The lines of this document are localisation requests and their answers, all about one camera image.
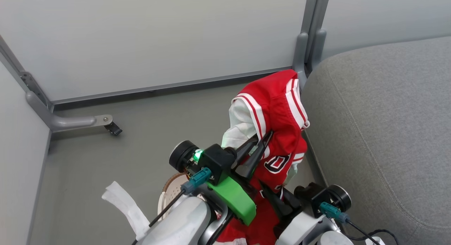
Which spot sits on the white cloth strip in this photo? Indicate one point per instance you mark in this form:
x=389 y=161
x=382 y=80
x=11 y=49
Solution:
x=127 y=206

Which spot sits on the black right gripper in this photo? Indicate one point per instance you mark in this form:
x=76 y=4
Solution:
x=327 y=199

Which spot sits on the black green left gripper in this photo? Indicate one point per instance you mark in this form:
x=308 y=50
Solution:
x=218 y=160

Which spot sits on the small white adapter box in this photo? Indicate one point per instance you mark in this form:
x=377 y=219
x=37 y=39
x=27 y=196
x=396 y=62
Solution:
x=374 y=240

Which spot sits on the red and white sports jersey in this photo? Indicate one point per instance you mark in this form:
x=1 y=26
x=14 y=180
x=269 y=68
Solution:
x=278 y=111

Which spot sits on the grey partition corner post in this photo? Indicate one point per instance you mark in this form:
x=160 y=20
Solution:
x=310 y=37

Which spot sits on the grey fabric sofa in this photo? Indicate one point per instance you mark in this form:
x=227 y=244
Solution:
x=387 y=132

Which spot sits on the grey partition foot with caster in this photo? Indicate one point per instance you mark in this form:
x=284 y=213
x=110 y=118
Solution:
x=63 y=121

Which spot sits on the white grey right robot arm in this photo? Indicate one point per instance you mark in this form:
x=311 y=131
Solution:
x=303 y=231

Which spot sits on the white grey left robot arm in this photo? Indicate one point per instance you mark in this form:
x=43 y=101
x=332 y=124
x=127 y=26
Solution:
x=183 y=224

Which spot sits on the white perforated laundry basket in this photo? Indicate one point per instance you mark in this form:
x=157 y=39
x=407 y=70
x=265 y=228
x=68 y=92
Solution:
x=172 y=188

